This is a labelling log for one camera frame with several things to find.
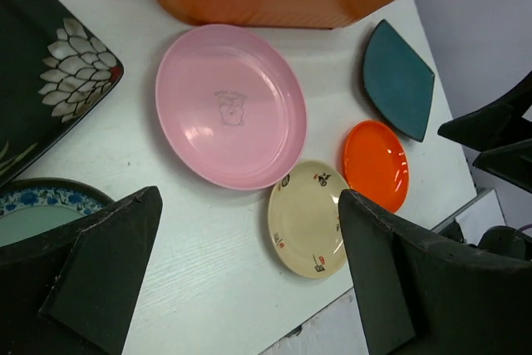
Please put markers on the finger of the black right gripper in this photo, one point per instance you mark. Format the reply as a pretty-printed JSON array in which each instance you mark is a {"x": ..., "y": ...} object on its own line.
[
  {"x": 479, "y": 130},
  {"x": 511, "y": 163}
]

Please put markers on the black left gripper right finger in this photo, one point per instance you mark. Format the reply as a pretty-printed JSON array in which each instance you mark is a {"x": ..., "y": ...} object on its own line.
[{"x": 382, "y": 305}]

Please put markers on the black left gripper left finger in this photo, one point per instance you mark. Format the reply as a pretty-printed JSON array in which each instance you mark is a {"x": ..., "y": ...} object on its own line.
[{"x": 95, "y": 293}]

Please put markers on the black square floral plate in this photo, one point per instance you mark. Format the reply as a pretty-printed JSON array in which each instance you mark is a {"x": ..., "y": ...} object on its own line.
[{"x": 54, "y": 70}]

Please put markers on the beige round patterned plate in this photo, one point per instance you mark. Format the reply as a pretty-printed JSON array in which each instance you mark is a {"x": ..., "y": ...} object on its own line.
[{"x": 303, "y": 220}]

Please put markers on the orange round plate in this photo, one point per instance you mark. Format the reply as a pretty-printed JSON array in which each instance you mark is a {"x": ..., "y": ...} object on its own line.
[{"x": 374, "y": 164}]

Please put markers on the teal square plate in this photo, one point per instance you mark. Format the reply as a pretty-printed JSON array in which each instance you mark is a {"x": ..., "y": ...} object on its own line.
[{"x": 398, "y": 81}]

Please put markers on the blue floral round plate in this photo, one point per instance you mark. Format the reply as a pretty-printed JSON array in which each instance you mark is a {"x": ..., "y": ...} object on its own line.
[{"x": 35, "y": 206}]

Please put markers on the pink round plate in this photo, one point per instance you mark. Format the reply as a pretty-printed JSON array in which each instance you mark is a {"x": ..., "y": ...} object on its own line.
[{"x": 231, "y": 107}]

